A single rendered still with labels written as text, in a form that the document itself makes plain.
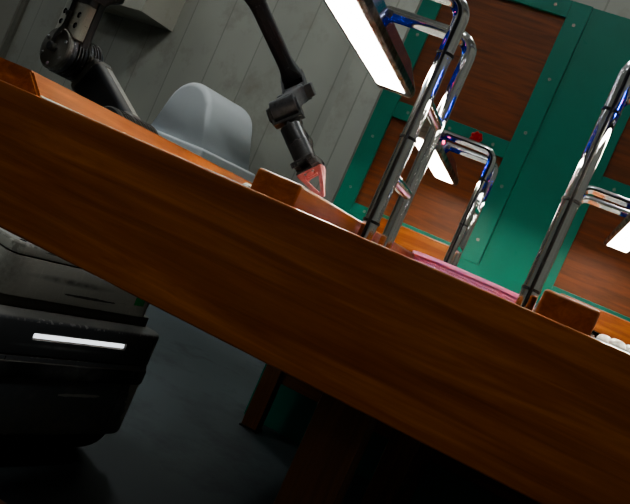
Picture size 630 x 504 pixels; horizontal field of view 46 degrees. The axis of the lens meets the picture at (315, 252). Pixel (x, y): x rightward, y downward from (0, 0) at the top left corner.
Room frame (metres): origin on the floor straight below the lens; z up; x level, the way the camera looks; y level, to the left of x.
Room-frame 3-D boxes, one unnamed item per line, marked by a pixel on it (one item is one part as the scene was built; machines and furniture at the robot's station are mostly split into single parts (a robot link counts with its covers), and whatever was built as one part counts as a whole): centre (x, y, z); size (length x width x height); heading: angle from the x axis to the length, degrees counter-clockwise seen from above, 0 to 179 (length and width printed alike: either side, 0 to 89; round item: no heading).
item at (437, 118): (1.16, 0.00, 0.90); 0.20 x 0.19 x 0.45; 163
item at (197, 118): (5.09, 1.01, 0.66); 0.67 x 0.60 x 1.31; 58
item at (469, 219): (2.09, -0.28, 0.90); 0.20 x 0.19 x 0.45; 163
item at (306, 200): (1.66, -0.19, 0.71); 1.81 x 0.06 x 0.11; 163
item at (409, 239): (2.55, -0.28, 0.83); 0.30 x 0.06 x 0.07; 73
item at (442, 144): (2.11, -0.21, 1.08); 0.62 x 0.08 x 0.07; 163
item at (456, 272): (1.51, -0.32, 0.72); 0.27 x 0.27 x 0.10
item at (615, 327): (2.36, -0.93, 0.83); 0.30 x 0.06 x 0.07; 73
